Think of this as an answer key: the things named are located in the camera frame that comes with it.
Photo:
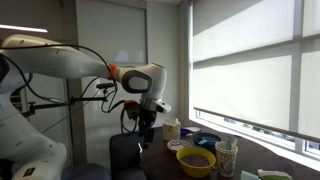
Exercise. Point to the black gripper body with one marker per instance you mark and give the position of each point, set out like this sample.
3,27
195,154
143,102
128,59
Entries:
147,116

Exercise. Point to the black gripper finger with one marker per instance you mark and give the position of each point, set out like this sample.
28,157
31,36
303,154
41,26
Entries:
141,135
149,136

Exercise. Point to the white printed paper cup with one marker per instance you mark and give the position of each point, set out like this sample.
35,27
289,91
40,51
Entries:
226,161

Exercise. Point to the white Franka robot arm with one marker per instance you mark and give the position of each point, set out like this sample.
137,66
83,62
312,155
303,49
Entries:
66,61

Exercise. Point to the blue patterned white small bowl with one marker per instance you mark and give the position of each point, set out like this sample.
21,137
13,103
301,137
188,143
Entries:
178,145

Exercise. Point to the yellow bowl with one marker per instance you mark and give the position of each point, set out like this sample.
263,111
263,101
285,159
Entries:
196,169

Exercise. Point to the dark teal bowl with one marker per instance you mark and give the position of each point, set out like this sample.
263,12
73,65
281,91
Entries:
210,137

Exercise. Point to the glass jar with cream contents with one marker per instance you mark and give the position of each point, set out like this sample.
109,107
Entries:
171,129

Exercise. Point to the black sofa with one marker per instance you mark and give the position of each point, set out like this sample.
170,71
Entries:
125,153

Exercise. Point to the white paper napkin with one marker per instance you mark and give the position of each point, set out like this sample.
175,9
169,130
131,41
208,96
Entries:
193,128

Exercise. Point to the blue grey chair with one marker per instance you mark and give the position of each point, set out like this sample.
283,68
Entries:
86,172

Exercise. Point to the teal plastic stick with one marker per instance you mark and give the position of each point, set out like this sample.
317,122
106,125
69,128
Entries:
228,142

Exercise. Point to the grey roller blind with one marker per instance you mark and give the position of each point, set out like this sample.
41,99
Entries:
113,33

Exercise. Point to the wide white roller blind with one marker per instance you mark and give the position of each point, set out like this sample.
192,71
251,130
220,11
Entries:
243,90

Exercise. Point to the pale teal small container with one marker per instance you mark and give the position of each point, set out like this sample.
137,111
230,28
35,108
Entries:
248,176

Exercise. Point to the ceiling strip light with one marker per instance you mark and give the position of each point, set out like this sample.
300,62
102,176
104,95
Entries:
23,28

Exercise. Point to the narrow white roller blind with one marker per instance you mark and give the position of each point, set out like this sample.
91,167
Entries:
311,86

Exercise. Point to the wrist camera with orange mount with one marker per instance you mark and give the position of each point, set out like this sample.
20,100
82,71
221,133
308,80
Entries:
131,109

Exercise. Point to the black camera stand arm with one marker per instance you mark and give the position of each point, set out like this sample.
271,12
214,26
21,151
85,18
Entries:
50,105

